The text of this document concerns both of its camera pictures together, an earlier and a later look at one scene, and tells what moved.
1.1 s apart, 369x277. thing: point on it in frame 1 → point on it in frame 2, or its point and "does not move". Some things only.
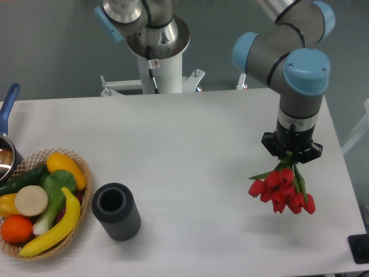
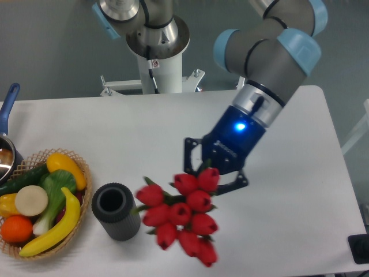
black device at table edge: x=359 y=246 does not move
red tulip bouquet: x=284 y=186 → x=184 y=216
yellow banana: x=66 y=228 does not move
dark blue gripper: x=290 y=139 → x=226 y=146
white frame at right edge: x=360 y=131 does not move
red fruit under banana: x=79 y=195 does not move
